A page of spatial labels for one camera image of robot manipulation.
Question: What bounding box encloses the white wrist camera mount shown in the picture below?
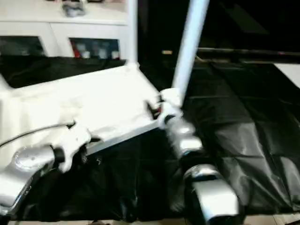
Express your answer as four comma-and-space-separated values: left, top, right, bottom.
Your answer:
58, 123, 92, 173
157, 88, 184, 129

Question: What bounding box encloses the flat white board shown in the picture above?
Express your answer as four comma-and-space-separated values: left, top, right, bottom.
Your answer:
274, 62, 300, 89

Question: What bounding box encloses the dark object on cabinet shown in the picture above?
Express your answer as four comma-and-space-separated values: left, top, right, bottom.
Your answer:
62, 0, 85, 17

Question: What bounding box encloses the black mat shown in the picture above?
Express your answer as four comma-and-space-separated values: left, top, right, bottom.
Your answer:
0, 55, 300, 222

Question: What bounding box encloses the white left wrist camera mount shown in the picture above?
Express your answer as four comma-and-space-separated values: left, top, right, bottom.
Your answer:
58, 123, 92, 173

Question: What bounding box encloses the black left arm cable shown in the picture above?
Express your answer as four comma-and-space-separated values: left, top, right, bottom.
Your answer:
0, 120, 76, 148

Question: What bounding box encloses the white plastic table top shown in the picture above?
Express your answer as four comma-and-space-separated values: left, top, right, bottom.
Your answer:
0, 62, 165, 170

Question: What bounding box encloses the white cabinet with glass doors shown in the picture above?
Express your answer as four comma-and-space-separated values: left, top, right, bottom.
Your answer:
0, 0, 130, 59

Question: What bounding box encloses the black bar with red light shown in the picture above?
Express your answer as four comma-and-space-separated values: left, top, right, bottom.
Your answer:
198, 47, 300, 59

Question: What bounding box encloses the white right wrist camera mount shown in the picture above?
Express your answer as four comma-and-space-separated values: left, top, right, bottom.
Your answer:
157, 88, 184, 129

